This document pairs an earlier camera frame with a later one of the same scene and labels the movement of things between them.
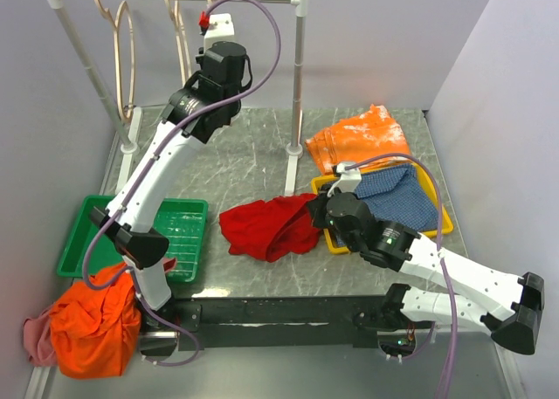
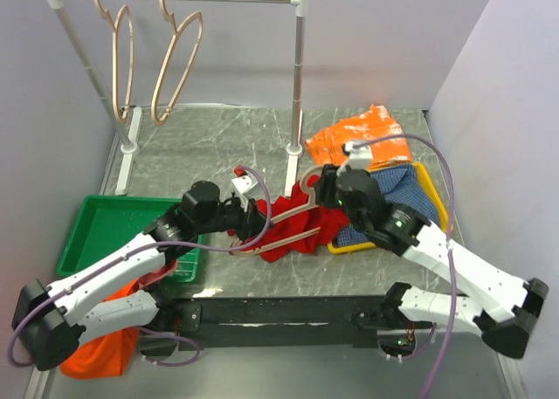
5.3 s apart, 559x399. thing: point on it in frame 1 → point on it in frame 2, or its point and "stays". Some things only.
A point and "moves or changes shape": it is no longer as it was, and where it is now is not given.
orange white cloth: [371, 134] stays
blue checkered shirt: [396, 193] stays
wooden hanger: [176, 17] → [156, 120]
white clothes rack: [127, 131] stays
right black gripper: [316, 208] → [326, 186]
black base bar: [265, 321] stays
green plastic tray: [182, 221] stays
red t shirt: [272, 229] moves or changes shape
